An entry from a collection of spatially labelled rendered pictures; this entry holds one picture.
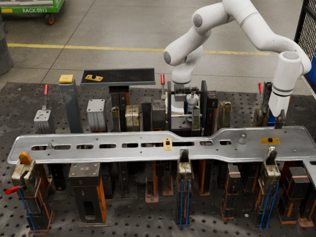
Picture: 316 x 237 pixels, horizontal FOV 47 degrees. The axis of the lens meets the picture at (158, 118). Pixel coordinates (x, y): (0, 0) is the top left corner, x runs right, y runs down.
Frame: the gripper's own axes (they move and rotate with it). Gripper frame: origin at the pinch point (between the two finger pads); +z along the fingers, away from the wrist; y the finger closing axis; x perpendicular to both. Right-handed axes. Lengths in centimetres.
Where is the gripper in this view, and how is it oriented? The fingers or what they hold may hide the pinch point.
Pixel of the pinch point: (274, 120)
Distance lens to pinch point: 164.4
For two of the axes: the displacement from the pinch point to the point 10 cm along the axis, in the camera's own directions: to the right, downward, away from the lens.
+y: 0.3, 6.2, -7.8
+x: 10.0, -0.3, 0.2
